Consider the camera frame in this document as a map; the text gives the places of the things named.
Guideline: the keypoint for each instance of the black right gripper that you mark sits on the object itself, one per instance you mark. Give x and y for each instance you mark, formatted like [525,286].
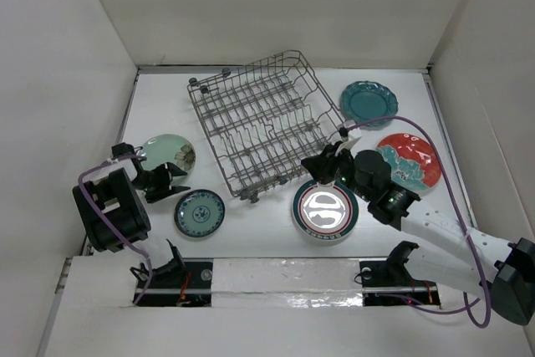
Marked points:
[320,166]

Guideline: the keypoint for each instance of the blue patterned small plate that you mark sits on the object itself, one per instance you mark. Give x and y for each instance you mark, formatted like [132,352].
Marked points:
[199,213]

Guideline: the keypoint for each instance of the white green rimmed plate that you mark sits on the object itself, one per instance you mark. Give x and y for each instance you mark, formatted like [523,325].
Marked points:
[325,213]

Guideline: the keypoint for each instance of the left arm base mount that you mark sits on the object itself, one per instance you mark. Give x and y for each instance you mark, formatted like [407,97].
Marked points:
[181,282]

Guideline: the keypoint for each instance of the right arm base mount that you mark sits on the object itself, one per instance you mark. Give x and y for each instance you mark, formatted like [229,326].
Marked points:
[386,282]

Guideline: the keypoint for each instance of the grey wire dish rack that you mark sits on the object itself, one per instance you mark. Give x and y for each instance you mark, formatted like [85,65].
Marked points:
[262,119]

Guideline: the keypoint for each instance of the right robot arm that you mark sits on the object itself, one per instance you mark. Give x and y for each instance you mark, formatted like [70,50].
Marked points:
[499,272]

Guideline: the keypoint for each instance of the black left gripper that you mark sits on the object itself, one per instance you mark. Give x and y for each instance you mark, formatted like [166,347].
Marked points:
[165,171]

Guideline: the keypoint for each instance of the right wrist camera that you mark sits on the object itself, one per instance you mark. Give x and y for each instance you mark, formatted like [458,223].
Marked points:
[349,134]

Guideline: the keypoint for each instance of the teal scalloped plate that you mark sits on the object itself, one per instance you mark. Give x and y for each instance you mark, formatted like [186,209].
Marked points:
[366,100]

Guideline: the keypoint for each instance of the light green floral plate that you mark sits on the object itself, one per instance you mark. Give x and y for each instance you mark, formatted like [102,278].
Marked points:
[169,148]

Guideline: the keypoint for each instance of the red teal floral plate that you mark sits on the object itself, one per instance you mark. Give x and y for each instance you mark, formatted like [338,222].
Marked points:
[412,161]

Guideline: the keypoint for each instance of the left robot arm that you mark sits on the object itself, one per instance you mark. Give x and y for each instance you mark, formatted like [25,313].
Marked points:
[110,197]

